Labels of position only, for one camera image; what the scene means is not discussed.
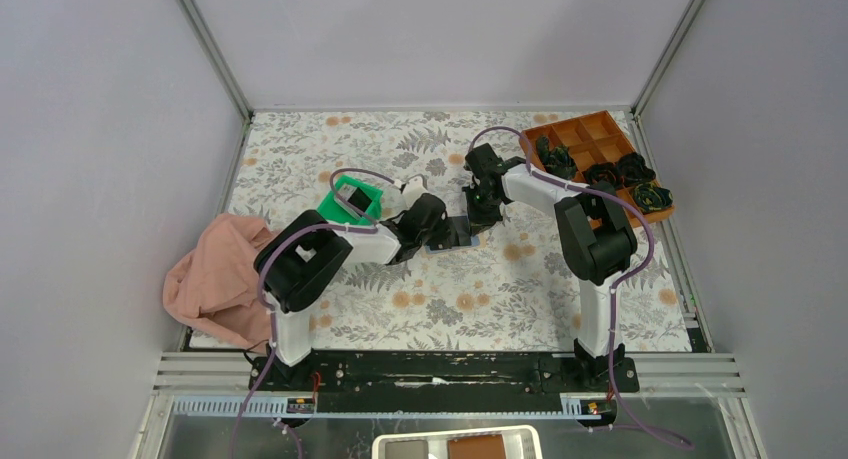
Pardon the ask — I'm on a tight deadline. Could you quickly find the black card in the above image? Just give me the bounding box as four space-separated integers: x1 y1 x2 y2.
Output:
439 216 475 250
345 187 373 212

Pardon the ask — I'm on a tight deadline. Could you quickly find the beige blue card holder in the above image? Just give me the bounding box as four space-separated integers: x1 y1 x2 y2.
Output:
425 216 482 254

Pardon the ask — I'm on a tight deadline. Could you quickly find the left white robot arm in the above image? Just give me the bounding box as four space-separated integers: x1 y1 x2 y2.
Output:
254 193 457 390

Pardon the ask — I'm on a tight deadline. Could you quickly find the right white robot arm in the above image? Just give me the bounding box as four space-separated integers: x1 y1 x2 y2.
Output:
463 144 638 391

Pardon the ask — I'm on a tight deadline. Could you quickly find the stack of cards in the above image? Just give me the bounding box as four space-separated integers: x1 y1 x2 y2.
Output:
334 189 361 217

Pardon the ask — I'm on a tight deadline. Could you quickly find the green plastic bin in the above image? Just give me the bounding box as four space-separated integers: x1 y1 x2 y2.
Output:
317 167 393 225

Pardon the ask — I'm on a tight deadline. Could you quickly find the dark floral rolled sock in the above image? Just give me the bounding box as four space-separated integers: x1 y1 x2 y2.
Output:
535 136 578 180
582 162 624 189
616 152 656 187
631 182 673 215

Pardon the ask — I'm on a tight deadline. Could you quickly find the floral patterned table mat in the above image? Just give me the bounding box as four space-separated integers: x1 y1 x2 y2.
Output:
190 109 694 353

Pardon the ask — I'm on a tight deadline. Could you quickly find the orange compartment tray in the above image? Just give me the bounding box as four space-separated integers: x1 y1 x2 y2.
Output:
521 111 675 223

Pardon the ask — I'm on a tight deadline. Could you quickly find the pink cloth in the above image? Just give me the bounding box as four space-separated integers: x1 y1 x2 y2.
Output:
162 213 275 349

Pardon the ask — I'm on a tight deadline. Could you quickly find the white device with screen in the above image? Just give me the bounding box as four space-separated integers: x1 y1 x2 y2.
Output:
371 425 543 459

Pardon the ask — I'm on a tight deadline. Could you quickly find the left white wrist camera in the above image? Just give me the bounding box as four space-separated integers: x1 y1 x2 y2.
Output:
398 174 429 210

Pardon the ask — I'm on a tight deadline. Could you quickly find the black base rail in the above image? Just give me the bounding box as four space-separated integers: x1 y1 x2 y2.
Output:
249 350 640 414

